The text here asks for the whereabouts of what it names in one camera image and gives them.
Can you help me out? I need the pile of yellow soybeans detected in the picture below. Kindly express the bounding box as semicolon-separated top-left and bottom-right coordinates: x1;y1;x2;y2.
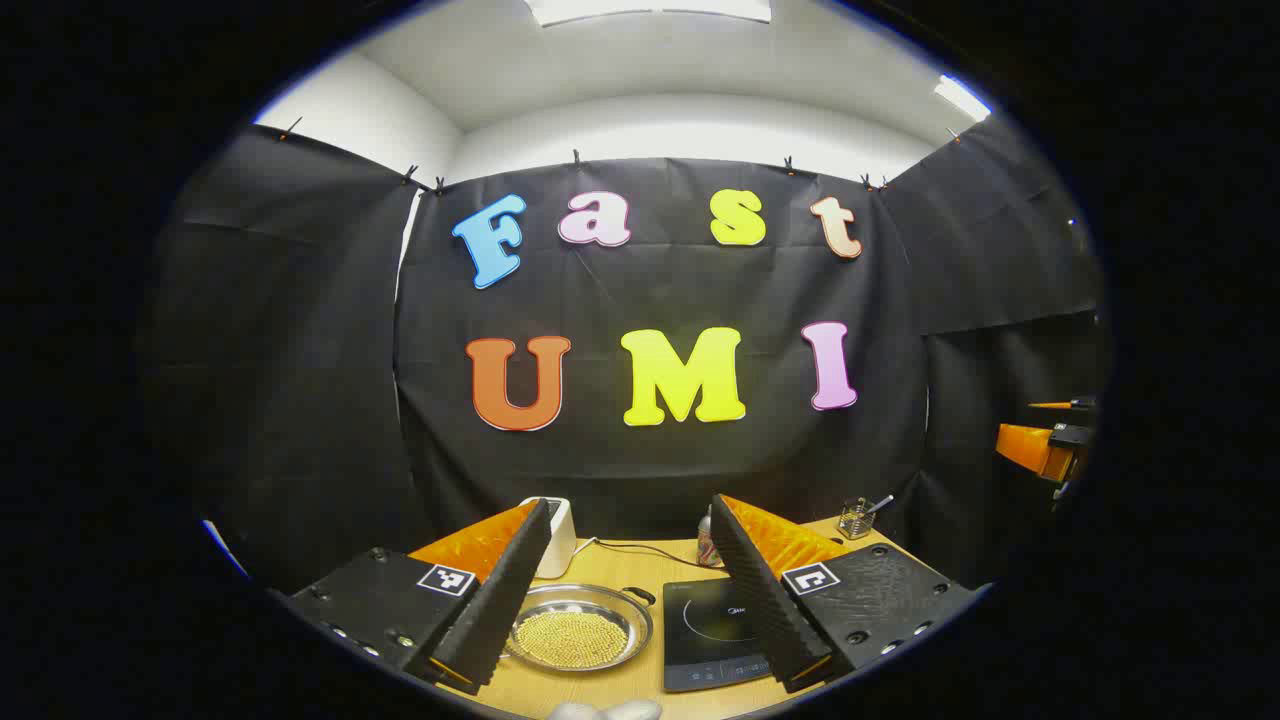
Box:
515;610;631;671

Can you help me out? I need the white toaster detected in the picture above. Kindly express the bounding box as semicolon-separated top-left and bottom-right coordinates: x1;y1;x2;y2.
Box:
518;496;578;580

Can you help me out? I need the black induction cooktop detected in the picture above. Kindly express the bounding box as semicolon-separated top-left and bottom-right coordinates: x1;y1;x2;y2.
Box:
660;577;776;694

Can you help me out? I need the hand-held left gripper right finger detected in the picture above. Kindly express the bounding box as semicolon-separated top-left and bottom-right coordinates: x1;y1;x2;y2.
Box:
708;493;979;694

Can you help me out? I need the black power cable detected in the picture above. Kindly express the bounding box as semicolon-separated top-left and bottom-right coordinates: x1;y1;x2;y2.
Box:
575;537;721;569

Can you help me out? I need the steel pot with black handles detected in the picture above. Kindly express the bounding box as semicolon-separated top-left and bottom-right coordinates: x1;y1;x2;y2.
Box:
505;583;658;673

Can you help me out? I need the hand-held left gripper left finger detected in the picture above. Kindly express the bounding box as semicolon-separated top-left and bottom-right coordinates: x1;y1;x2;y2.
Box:
285;498;554;697

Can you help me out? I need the ceiling light panel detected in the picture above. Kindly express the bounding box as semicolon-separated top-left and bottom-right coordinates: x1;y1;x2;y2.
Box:
933;75;993;123

